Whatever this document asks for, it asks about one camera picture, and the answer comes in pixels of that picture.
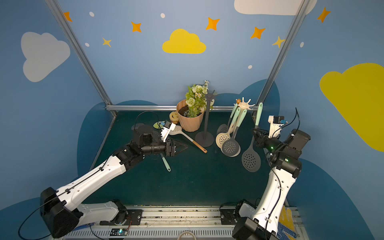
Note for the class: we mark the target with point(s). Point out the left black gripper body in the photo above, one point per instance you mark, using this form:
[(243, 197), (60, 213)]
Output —
[(171, 148)]

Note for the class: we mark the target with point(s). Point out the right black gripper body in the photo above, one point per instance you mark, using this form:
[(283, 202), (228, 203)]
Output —
[(259, 139)]

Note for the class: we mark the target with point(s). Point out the cream skimmer wooden handle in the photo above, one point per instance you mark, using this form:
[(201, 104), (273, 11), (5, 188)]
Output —
[(178, 130)]

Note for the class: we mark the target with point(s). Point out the grey skimmer mint handle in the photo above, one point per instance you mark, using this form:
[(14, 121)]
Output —
[(250, 158), (231, 147), (167, 166), (225, 127)]

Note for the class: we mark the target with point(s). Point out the cream skimmer mint handle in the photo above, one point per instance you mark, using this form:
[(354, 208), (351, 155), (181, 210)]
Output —
[(223, 137)]

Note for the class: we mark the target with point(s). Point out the all grey slotted skimmer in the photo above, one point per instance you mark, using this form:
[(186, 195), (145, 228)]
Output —
[(136, 126)]

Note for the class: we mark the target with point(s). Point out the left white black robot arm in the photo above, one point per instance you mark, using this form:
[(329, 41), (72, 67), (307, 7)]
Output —
[(62, 209)]

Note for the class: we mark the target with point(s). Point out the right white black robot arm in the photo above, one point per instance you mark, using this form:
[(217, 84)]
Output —
[(262, 222)]

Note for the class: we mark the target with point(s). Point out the dark grey utensil rack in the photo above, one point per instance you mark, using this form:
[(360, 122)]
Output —
[(205, 138)]

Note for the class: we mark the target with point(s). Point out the cream utensil rack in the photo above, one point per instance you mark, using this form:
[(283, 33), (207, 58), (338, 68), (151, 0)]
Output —
[(245, 106)]

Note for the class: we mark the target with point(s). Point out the pink ribbed flower pot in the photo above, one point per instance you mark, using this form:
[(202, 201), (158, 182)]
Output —
[(189, 124)]

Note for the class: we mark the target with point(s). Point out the green small spatula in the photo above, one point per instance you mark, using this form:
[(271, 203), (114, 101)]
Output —
[(159, 125)]

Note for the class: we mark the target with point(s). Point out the yellow smiley sponge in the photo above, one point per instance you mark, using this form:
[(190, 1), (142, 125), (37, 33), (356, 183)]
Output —
[(174, 117)]

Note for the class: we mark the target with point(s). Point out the green white artificial flowers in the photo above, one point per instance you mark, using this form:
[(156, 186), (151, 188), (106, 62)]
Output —
[(196, 100)]

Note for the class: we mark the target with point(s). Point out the yellow blue work glove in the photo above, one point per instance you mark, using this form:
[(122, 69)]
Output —
[(286, 227)]

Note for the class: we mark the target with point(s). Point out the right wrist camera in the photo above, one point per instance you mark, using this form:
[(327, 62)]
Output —
[(276, 125)]

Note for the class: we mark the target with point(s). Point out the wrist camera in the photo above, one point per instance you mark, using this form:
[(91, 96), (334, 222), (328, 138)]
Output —
[(167, 128), (276, 125)]

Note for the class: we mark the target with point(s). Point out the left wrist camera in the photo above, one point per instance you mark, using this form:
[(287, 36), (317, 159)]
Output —
[(167, 128)]

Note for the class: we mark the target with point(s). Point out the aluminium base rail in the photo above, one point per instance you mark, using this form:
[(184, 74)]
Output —
[(161, 223)]

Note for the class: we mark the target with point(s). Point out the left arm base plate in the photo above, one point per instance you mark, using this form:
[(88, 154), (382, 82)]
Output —
[(129, 216)]

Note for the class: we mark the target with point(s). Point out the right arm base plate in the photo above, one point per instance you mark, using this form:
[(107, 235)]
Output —
[(229, 216)]

